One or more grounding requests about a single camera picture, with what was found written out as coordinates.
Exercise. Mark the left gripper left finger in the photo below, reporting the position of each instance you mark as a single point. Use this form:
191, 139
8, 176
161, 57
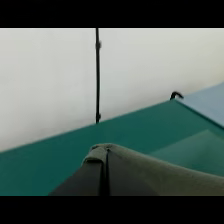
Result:
83, 181

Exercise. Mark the grey-green garment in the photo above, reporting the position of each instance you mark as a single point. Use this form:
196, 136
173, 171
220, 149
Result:
173, 173

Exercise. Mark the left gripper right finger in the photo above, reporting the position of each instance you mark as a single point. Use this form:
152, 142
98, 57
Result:
128, 181

